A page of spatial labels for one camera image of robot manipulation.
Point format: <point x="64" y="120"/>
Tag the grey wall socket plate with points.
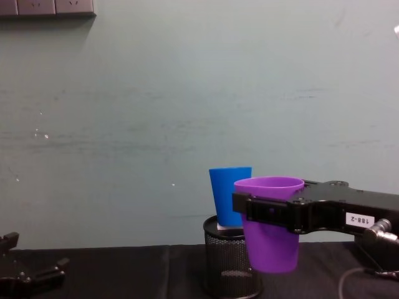
<point x="74" y="5"/>
<point x="36" y="6"/>
<point x="7" y="6"/>

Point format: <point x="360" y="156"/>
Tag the purple plastic cup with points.
<point x="271" y="246"/>

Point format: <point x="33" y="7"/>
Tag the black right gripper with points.
<point x="330" y="208"/>

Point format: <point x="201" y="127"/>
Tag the blue plastic cup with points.
<point x="225" y="196"/>

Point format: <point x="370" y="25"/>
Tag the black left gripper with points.
<point x="11" y="289"/>

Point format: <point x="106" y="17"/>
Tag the black table cloth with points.
<point x="124" y="271"/>

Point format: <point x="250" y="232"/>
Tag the black mesh pen holder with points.
<point x="226" y="255"/>

